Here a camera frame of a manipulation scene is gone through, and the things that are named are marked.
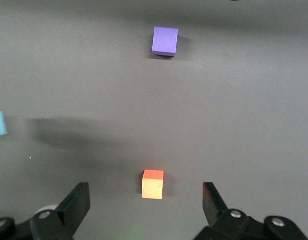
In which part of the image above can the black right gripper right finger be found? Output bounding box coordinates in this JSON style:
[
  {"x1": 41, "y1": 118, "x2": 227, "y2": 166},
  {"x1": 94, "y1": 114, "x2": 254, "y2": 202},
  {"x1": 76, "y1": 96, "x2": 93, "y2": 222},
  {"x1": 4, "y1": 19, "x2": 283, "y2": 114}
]
[{"x1": 193, "y1": 181, "x2": 308, "y2": 240}]

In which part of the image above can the orange block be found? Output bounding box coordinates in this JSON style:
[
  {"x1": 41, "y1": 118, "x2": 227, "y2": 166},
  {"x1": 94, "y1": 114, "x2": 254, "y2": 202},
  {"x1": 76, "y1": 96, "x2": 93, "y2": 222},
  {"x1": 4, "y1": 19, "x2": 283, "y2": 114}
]
[{"x1": 141, "y1": 169, "x2": 165, "y2": 200}]

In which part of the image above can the dark grey table mat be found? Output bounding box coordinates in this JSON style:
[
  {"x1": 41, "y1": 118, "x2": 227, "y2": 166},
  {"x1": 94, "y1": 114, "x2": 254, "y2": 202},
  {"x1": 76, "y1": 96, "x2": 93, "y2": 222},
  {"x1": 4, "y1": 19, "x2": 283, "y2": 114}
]
[{"x1": 0, "y1": 0, "x2": 308, "y2": 240}]

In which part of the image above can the purple block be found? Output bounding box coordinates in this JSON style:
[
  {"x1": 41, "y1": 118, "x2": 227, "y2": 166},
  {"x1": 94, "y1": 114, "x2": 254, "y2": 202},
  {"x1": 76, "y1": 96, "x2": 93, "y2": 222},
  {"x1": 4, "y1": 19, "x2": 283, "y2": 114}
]
[{"x1": 151, "y1": 26, "x2": 179, "y2": 58}]

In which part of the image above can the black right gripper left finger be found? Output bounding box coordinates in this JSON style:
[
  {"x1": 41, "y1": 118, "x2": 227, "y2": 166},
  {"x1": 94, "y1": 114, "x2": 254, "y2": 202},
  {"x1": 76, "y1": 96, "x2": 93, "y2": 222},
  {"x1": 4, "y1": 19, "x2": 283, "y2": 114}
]
[{"x1": 0, "y1": 181, "x2": 91, "y2": 240}]

